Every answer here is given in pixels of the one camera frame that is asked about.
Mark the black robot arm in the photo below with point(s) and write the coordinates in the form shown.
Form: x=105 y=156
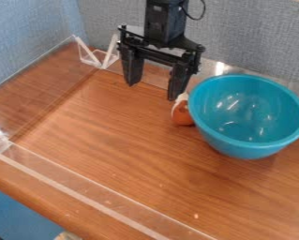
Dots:
x=166 y=20

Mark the clear acrylic corner bracket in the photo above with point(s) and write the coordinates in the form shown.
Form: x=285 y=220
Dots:
x=99 y=59

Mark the clear acrylic left barrier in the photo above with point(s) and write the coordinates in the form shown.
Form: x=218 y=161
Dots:
x=39 y=85

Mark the clear acrylic back barrier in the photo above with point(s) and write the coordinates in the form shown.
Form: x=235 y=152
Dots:
x=156 y=74

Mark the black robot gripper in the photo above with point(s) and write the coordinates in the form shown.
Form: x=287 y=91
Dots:
x=138 y=47

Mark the orange toy mushroom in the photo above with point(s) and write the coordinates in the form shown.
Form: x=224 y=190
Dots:
x=179 y=111

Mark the clear acrylic front barrier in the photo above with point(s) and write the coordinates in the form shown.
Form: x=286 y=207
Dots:
x=95 y=195

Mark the clear acrylic barrier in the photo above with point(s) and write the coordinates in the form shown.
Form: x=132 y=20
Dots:
x=95 y=195
x=39 y=85
x=156 y=74

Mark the blue plastic bowl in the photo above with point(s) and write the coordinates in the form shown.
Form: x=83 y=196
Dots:
x=246 y=115

